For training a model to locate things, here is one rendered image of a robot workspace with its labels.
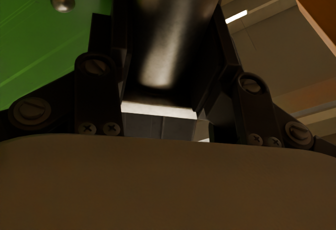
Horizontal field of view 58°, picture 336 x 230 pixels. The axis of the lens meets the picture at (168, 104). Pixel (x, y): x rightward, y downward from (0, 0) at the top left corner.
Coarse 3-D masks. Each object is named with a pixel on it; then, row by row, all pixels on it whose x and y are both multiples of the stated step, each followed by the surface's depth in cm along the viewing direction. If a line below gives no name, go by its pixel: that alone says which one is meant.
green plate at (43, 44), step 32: (0, 0) 14; (32, 0) 14; (96, 0) 14; (0, 32) 15; (32, 32) 15; (64, 32) 16; (0, 64) 17; (32, 64) 17; (64, 64) 17; (0, 96) 19
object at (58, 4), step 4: (52, 0) 14; (56, 0) 14; (60, 0) 14; (64, 0) 14; (68, 0) 14; (72, 0) 14; (52, 4) 14; (56, 4) 14; (60, 4) 14; (64, 4) 14; (68, 4) 14; (72, 4) 14; (56, 8) 14; (60, 8) 14; (64, 8) 14; (68, 8) 14; (72, 8) 14; (64, 12) 15
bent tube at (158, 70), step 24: (144, 0) 10; (168, 0) 10; (192, 0) 10; (216, 0) 10; (144, 24) 11; (168, 24) 10; (192, 24) 10; (144, 48) 11; (168, 48) 11; (192, 48) 12; (144, 72) 12; (168, 72) 12; (144, 96) 13; (168, 96) 13
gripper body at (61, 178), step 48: (0, 144) 6; (48, 144) 6; (96, 144) 7; (144, 144) 7; (192, 144) 7; (240, 144) 8; (0, 192) 5; (48, 192) 6; (96, 192) 6; (144, 192) 6; (192, 192) 6; (240, 192) 6; (288, 192) 7
